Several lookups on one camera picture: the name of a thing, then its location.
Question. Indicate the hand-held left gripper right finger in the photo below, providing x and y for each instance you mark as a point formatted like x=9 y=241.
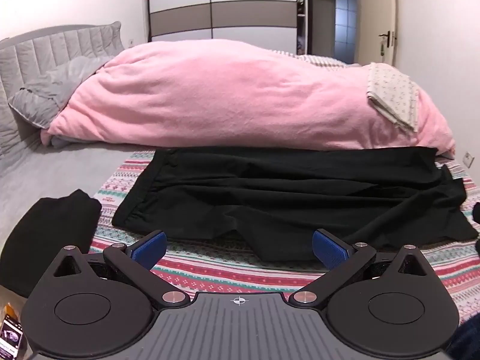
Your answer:
x=330 y=249

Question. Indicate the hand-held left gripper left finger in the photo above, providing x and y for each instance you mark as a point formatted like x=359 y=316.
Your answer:
x=148 y=249

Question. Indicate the black pants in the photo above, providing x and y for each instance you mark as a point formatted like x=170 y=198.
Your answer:
x=285 y=191

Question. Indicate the patterned striped blanket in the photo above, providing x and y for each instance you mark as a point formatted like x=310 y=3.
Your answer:
x=232 y=266

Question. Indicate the folded black garment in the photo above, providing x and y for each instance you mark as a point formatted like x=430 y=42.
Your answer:
x=48 y=240

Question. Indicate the grey bed sheet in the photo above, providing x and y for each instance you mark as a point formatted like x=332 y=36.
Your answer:
x=56 y=172

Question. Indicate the small printed box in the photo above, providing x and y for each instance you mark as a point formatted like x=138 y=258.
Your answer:
x=11 y=335

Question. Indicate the person's dark blue clothing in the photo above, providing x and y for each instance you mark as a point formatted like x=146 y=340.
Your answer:
x=465 y=341

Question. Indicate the folded floral cloth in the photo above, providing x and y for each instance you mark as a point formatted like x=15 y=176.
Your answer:
x=395 y=95

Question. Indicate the pink duvet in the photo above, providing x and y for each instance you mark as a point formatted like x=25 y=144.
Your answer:
x=232 y=93

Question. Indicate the striped bedding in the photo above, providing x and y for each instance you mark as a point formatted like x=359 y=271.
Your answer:
x=322 y=60

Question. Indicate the grey pillow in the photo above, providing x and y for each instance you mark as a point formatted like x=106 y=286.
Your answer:
x=56 y=82

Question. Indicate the grey padded headboard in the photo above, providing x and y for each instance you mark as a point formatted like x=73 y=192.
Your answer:
x=22 y=56

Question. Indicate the white and brown wardrobe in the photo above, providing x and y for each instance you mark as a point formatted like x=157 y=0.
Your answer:
x=225 y=5

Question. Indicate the white wall socket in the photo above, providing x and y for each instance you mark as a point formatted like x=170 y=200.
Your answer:
x=467 y=158

